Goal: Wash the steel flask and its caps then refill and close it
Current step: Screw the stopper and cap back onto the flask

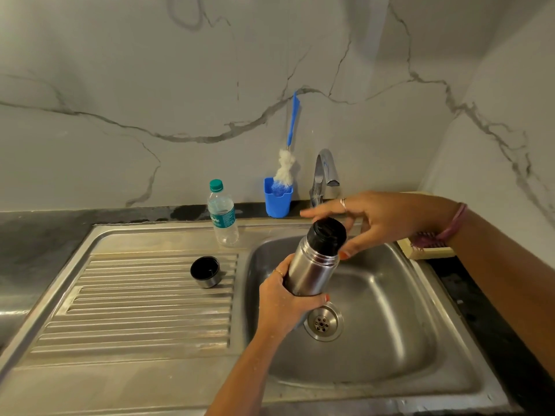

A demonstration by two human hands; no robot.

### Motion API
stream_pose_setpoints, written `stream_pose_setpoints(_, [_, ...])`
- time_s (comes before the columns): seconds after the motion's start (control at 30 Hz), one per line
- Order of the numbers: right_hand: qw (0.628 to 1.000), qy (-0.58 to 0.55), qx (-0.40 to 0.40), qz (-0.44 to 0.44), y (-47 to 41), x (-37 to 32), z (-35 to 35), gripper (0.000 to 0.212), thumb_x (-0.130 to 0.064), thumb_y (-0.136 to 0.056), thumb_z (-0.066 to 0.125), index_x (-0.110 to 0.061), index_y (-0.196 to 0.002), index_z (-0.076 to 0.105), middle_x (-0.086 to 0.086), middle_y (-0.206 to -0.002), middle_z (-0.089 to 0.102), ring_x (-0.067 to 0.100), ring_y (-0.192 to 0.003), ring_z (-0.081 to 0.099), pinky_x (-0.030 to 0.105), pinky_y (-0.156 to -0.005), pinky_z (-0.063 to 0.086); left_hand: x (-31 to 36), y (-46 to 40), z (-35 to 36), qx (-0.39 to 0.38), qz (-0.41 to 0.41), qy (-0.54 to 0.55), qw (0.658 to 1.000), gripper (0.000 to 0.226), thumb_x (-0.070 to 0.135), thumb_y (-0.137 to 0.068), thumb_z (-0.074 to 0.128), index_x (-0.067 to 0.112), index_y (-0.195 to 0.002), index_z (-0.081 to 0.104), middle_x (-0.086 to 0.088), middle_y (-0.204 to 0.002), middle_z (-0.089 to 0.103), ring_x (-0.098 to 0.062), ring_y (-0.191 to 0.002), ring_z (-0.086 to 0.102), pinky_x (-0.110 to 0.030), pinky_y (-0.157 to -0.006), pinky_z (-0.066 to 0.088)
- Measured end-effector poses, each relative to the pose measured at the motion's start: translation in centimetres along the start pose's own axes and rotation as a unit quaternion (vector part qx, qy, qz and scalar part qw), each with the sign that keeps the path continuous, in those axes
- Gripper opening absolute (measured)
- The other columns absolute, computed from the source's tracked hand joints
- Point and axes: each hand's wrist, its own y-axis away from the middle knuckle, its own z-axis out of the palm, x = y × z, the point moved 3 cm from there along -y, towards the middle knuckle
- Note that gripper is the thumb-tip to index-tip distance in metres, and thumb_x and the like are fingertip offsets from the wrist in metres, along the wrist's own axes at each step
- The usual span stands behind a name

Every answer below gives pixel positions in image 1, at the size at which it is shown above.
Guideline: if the person's left forearm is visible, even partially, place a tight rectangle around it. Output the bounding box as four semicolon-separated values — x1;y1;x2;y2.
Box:
204;333;287;416

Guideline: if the clear plastic water bottle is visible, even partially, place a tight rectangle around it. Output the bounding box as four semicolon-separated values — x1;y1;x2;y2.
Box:
206;179;240;247

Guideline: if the black stopper lid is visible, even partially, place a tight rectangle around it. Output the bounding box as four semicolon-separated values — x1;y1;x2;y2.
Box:
306;217;347;258

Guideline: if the person's left hand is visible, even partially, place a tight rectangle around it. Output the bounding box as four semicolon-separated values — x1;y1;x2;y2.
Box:
257;254;330;342

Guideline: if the stainless steel flask body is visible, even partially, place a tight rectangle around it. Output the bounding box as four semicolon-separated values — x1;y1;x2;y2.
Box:
284;236;341;329

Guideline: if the steel cup cap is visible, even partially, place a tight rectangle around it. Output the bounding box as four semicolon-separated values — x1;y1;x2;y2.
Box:
190;255;221;289

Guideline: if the pink thread bracelet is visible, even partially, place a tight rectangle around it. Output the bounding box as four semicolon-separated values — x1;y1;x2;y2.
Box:
409;202;469;250

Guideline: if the person's right forearm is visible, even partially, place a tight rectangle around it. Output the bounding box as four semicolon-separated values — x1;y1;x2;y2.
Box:
446;210;555;380

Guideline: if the blue white bottle brush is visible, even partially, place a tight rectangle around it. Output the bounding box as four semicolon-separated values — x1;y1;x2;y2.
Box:
271;90;301;195

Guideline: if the yellow plastic basket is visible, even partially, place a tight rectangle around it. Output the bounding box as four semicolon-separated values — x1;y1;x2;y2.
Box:
397;237;456;261

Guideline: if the person's right hand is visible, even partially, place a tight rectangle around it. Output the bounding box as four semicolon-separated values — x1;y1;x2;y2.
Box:
299;191;460;261

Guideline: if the stainless steel sink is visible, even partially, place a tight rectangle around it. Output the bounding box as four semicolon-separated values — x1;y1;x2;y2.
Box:
0;218;512;416

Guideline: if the blue plastic brush holder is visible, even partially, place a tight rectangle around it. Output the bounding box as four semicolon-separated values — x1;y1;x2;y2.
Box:
263;177;294;219

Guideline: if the chrome faucet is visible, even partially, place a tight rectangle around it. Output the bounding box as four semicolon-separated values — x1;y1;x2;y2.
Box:
308;148;341;207

